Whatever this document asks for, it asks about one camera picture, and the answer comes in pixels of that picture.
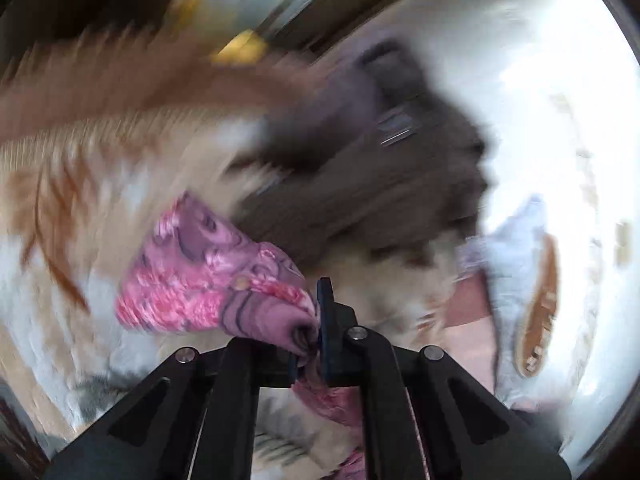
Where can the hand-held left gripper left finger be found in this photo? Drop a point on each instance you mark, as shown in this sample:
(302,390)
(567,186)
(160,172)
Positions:
(294,367)

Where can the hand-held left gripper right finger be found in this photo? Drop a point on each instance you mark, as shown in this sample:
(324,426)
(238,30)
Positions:
(327,330)

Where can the pink purple floral garment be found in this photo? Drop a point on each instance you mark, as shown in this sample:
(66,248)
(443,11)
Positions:
(200,270)

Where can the pink pillow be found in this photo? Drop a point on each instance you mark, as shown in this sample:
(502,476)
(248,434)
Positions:
(475,345)

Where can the dark brown cloth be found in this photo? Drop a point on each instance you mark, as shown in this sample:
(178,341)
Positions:
(360,180)

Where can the grey quilted pillow cover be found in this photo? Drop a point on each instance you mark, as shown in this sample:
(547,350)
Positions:
(515,270)

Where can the leaf print fleece blanket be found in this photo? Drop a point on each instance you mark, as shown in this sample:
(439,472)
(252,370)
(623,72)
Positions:
(100,240)

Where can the yellow object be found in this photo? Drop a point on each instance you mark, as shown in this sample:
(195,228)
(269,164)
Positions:
(240,50)

